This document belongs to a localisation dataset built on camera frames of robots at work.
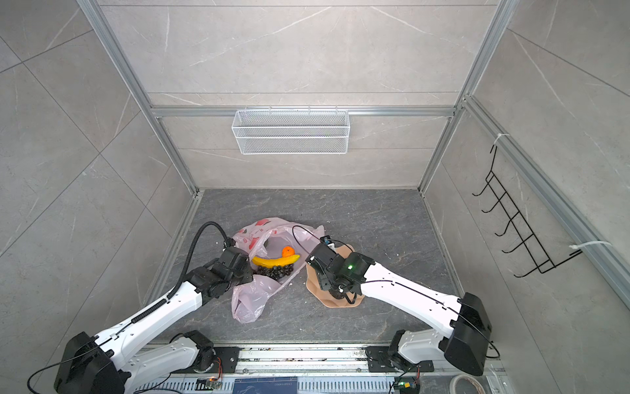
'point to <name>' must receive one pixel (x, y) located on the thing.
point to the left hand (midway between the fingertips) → (247, 264)
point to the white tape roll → (468, 377)
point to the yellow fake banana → (274, 263)
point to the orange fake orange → (288, 251)
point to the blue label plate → (285, 385)
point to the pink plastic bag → (267, 238)
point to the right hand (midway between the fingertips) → (330, 270)
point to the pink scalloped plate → (312, 284)
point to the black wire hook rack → (523, 237)
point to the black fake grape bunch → (276, 272)
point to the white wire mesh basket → (290, 132)
